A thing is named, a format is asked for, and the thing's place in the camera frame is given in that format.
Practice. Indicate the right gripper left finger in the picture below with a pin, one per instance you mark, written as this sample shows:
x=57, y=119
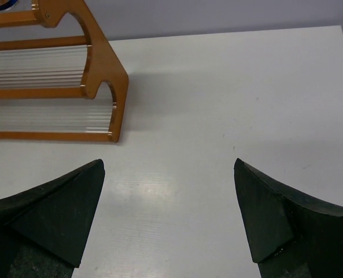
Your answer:
x=44, y=230

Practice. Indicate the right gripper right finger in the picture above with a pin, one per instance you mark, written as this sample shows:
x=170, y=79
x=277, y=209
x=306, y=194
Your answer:
x=289, y=233

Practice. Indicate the energy drink can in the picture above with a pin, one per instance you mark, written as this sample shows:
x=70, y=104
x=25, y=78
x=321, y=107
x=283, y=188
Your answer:
x=7, y=3

